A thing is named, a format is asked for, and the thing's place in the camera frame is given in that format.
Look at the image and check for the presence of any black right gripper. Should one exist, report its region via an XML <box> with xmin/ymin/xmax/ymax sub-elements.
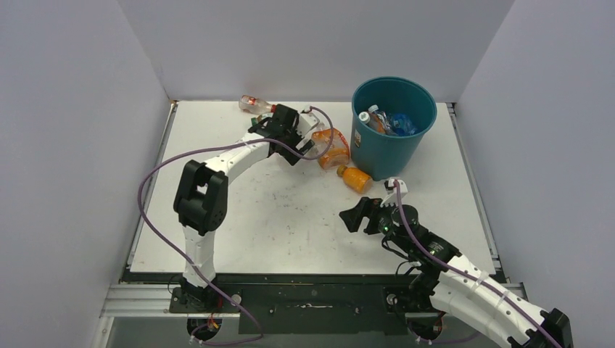
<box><xmin>339</xmin><ymin>195</ymin><xmax>411</xmax><ymax>253</ymax></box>

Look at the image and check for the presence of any orange juice bottle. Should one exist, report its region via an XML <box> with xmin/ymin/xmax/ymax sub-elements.
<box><xmin>336</xmin><ymin>165</ymin><xmax>373</xmax><ymax>194</ymax></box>

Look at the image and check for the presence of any large orange label bottle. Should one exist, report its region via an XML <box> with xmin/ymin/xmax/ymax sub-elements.
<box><xmin>358</xmin><ymin>112</ymin><xmax>386</xmax><ymax>134</ymax></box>

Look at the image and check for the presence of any blue label crushed bottle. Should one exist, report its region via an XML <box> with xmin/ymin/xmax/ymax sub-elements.
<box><xmin>387</xmin><ymin>113</ymin><xmax>418</xmax><ymax>136</ymax></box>

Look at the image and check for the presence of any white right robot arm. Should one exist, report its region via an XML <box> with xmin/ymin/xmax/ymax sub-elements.
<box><xmin>339</xmin><ymin>197</ymin><xmax>574</xmax><ymax>347</ymax></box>

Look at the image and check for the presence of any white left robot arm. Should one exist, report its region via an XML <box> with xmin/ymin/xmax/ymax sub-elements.
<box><xmin>173</xmin><ymin>104</ymin><xmax>320</xmax><ymax>312</ymax></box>

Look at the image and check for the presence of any teal plastic bin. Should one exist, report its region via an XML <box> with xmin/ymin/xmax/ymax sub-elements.
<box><xmin>349</xmin><ymin>76</ymin><xmax>437</xmax><ymax>181</ymax></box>

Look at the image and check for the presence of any red cap clear bottle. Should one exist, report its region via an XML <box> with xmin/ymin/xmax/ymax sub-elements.
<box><xmin>238</xmin><ymin>95</ymin><xmax>276</xmax><ymax>115</ymax></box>

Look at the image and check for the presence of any crushed orange label bottle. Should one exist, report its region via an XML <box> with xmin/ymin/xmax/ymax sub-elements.
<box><xmin>311</xmin><ymin>128</ymin><xmax>350</xmax><ymax>170</ymax></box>

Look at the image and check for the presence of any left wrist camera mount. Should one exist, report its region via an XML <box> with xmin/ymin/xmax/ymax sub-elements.
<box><xmin>296</xmin><ymin>105</ymin><xmax>321</xmax><ymax>149</ymax></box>

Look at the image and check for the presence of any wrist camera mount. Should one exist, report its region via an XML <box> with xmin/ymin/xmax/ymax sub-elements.
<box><xmin>296</xmin><ymin>105</ymin><xmax>321</xmax><ymax>149</ymax></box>
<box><xmin>380</xmin><ymin>177</ymin><xmax>408</xmax><ymax>207</ymax></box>

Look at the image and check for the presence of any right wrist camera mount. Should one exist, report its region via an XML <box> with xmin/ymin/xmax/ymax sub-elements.
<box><xmin>380</xmin><ymin>177</ymin><xmax>408</xmax><ymax>207</ymax></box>

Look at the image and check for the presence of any black base frame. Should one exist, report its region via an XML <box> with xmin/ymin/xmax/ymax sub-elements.
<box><xmin>103</xmin><ymin>273</ymin><xmax>445</xmax><ymax>335</ymax></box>

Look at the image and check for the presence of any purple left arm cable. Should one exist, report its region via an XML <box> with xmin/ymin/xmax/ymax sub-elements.
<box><xmin>137</xmin><ymin>105</ymin><xmax>336</xmax><ymax>347</ymax></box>

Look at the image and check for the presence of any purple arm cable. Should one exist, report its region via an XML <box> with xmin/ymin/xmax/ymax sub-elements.
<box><xmin>137</xmin><ymin>105</ymin><xmax>336</xmax><ymax>347</ymax></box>
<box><xmin>392</xmin><ymin>181</ymin><xmax>563</xmax><ymax>348</ymax></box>

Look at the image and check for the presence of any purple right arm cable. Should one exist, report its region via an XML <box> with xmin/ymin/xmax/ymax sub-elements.
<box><xmin>392</xmin><ymin>181</ymin><xmax>563</xmax><ymax>348</ymax></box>

